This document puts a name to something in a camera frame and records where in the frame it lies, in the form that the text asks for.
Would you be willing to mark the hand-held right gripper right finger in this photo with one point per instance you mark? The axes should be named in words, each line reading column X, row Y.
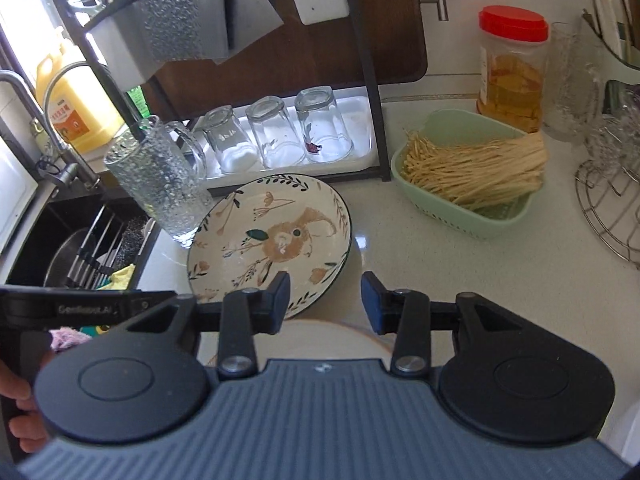
column 372, row 305

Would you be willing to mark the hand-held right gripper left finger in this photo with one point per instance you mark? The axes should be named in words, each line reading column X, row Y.
column 280, row 301

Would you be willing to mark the floral ceramic plate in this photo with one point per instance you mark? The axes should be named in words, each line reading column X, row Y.
column 280, row 240

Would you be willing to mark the person's left hand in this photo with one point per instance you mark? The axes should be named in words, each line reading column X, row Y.
column 20, row 390

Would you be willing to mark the yellow cloth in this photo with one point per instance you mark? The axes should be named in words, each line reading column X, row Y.
column 120, row 275

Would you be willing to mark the steel sink rack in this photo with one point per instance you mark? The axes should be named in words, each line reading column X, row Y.
column 95, row 250

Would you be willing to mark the black sink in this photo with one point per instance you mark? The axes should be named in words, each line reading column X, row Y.
column 30, row 240

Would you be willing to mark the steel wool scrubber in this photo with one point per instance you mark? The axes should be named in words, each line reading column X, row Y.
column 132, row 237

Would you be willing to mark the green plastic basket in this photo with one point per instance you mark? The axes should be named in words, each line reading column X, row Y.
column 450, row 222

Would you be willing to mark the textured glass mug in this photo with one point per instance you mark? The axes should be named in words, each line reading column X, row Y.
column 150, row 185

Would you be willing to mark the steel kitchen faucet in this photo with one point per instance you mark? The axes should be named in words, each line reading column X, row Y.
column 62, row 157

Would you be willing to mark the clear drinking glass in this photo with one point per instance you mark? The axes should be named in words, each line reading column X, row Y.
column 322, row 125
column 230, row 140
column 275, row 132

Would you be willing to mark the bundle of dried noodles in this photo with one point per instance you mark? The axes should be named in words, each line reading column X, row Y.
column 475, row 170

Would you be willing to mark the white drip tray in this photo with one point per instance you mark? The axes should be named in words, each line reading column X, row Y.
column 361, row 125

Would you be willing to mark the yellow detergent bottle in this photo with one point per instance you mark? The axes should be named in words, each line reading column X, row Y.
column 80, row 110

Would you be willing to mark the green bottle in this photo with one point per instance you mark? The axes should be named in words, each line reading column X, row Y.
column 137, row 102

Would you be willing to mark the black metal rack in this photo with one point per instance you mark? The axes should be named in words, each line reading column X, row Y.
column 367, row 85

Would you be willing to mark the brown wooden cutting board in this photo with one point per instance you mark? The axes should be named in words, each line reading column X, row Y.
column 320, row 55

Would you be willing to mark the red-lidded plastic jar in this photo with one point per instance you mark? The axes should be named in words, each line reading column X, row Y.
column 510, row 75

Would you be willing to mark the textured glass cup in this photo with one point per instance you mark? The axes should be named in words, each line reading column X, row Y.
column 570, row 90

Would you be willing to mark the grey hanging utensil holder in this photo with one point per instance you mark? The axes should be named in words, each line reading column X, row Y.
column 170, row 20

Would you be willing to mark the clear glass cup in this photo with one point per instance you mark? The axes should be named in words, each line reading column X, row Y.
column 620, row 120

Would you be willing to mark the grey chopstick holder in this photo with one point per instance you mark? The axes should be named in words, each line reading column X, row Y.
column 607, row 45

